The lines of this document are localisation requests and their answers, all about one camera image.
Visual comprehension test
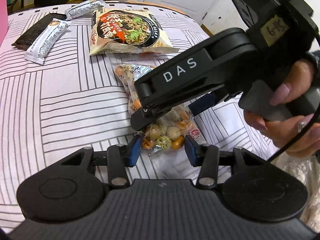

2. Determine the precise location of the small bag of mixed nuts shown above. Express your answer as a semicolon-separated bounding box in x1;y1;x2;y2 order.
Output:
112;63;206;152

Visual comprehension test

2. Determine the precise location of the right hand with ring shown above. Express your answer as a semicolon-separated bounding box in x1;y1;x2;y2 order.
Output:
244;59;319;158

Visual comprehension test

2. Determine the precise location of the instant noodle packet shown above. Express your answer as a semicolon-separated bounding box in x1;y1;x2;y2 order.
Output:
89;7;179;56

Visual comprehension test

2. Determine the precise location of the white snack bar wrapper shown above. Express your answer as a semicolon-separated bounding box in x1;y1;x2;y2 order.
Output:
24;18;69;65

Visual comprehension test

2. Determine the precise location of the dark seaweed snack packet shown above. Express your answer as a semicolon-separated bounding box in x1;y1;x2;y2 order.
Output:
12;13;67;50

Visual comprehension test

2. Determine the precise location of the silver snack bar wrapper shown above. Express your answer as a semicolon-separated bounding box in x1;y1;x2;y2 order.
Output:
65;0;106;21

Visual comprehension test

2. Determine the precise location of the pink storage box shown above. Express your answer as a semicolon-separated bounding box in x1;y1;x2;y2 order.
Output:
0;0;8;46

